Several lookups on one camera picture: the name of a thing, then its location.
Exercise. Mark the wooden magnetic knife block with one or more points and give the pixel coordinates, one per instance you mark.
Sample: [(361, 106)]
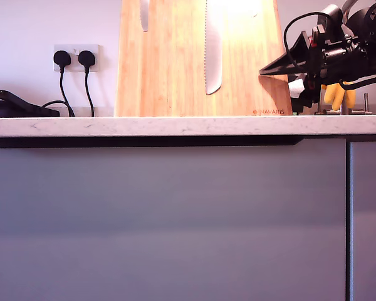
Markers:
[(169, 78)]

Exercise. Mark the black mains plug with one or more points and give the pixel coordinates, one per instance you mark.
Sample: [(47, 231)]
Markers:
[(62, 58), (86, 58)]

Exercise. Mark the long serrated bread knife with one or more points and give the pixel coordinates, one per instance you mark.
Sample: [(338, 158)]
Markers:
[(213, 62)]

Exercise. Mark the small steel knife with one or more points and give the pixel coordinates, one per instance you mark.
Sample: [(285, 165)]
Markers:
[(144, 15)]

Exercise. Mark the wrist camera box on bracket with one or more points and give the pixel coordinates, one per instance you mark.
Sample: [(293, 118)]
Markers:
[(330, 19)]

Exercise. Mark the white double wall socket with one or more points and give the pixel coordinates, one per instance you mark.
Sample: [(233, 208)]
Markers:
[(97, 59)]

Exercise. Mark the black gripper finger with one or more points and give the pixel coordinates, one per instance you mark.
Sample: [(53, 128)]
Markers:
[(311, 92), (296, 59)]

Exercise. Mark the narrow grey cabinet door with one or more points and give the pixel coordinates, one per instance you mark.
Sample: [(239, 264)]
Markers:
[(371, 219)]

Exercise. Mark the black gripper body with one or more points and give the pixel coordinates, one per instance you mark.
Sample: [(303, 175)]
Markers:
[(341, 59)]

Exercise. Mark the wide grey cabinet door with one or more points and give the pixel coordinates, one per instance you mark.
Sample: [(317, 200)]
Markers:
[(163, 219)]

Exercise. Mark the yellow rubber glove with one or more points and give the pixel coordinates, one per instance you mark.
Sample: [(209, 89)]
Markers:
[(332, 94)]

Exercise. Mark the black countertop appliance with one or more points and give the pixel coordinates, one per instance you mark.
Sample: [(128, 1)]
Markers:
[(18, 109)]

